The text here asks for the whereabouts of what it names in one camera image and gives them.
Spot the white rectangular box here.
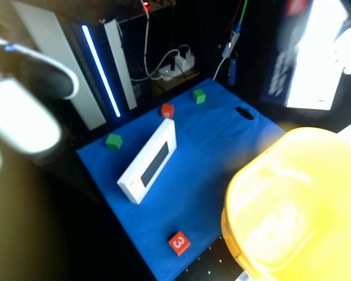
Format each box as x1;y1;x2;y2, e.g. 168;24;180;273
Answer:
116;118;177;205

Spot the white power strip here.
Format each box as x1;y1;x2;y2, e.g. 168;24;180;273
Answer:
159;51;196;82

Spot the yellow plastic bin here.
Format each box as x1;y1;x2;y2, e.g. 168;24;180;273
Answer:
221;127;351;281

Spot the blue cloth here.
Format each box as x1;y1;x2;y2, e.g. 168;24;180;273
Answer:
75;77;287;281

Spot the green cube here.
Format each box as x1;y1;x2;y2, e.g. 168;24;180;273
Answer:
105;133;123;150
192;88;207;105

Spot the brown wooden board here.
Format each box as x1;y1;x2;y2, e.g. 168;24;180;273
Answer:
152;68;201;94

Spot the blue stick connector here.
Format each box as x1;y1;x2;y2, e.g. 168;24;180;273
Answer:
228;57;238;85

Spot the narrow white panel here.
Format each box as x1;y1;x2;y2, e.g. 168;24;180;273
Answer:
104;19;138;111

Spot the glowing light strip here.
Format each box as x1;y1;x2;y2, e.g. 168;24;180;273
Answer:
81;25;121;118

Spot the red cube with number three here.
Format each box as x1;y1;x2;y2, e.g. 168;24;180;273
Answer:
168;230;191;256

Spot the wide white panel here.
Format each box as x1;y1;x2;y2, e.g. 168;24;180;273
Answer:
11;0;108;131

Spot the white adapter cable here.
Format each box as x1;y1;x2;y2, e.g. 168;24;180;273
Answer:
212;57;228;81

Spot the blue cable adapter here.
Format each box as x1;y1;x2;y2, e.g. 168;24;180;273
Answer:
222;25;242;58

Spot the green cable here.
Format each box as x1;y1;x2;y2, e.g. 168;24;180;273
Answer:
239;0;249;28

